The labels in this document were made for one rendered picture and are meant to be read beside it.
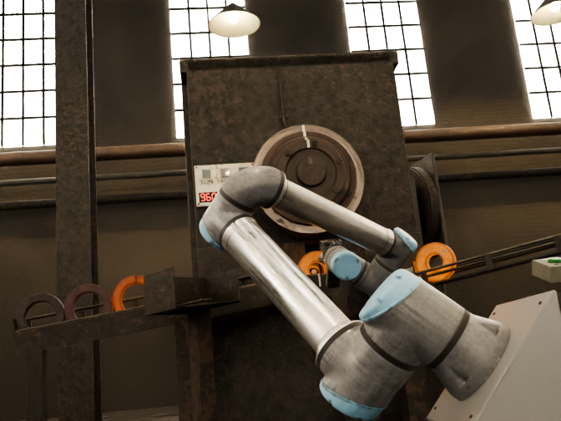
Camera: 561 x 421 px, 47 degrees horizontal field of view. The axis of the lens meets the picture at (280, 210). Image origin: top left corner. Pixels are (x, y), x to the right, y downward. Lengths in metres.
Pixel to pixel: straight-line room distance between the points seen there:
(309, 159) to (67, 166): 3.18
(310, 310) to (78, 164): 4.09
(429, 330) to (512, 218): 8.43
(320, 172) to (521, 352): 1.44
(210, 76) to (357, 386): 1.87
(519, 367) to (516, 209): 8.53
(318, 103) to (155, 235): 6.13
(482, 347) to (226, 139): 1.76
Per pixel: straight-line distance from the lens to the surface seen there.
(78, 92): 5.69
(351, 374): 1.45
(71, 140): 5.54
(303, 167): 2.59
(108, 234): 8.96
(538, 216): 9.96
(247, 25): 8.07
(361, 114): 2.98
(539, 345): 1.37
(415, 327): 1.39
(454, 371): 1.42
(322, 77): 3.02
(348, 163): 2.70
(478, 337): 1.41
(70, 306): 2.63
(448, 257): 2.54
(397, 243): 2.03
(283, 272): 1.61
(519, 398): 1.35
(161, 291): 2.21
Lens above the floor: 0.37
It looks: 13 degrees up
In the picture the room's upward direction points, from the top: 5 degrees counter-clockwise
